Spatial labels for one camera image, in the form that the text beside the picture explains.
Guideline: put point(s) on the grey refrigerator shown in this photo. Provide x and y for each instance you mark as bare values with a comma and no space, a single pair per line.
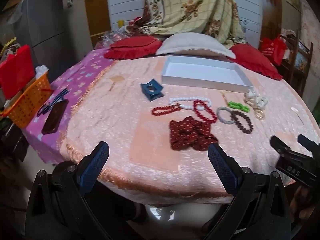
42,25

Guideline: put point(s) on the clear plastic bags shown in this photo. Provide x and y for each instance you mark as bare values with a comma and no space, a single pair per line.
112,36

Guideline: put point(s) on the red paper bag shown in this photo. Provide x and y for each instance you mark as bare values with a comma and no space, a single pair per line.
16,70

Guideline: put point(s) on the dark red patterned scrunchie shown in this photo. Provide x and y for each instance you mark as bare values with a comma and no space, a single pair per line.
192,135

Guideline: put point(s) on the wooden door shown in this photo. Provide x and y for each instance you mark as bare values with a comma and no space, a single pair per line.
97,12

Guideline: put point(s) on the white pillow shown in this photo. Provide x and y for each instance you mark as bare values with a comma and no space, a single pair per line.
192,43

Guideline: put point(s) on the purple floral bedsheet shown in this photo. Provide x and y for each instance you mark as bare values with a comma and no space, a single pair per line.
80,77

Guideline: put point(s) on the wooden shelf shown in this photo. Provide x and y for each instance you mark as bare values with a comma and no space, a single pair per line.
300,55

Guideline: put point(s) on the red ruffled round pillow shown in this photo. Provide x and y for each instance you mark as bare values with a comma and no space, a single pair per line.
132,46

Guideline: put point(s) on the white shallow cardboard box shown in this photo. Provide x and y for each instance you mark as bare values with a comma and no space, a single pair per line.
205,70

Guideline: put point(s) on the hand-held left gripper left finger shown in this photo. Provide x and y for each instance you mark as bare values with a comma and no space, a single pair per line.
95,162

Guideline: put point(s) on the cream floral quilt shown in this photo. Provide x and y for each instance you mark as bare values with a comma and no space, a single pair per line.
190,7

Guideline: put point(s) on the red plastic bag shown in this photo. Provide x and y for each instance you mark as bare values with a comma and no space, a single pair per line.
272,48

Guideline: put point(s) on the person's right hand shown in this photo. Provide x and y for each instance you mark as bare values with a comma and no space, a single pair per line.
303,205

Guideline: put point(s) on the orange plastic basket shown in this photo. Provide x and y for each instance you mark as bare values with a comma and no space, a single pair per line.
30,100

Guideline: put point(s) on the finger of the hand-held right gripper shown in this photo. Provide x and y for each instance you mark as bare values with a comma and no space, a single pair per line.
278,142
308,141

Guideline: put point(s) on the red ruffled square pillow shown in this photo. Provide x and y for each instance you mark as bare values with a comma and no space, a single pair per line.
252,58

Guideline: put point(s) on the pink textured blanket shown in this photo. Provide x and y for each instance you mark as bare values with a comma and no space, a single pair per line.
125,130

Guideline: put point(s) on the brown wallet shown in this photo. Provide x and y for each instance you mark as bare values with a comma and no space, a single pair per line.
53,116

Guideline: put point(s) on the blue hair claw clip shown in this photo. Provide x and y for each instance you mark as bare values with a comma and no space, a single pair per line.
151,90

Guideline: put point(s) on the small white plastic piece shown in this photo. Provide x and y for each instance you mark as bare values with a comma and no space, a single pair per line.
295,109

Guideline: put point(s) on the white floral scrunchie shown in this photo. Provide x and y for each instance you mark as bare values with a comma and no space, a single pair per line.
253,97

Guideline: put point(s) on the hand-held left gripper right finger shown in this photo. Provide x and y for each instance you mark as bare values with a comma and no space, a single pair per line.
222,167

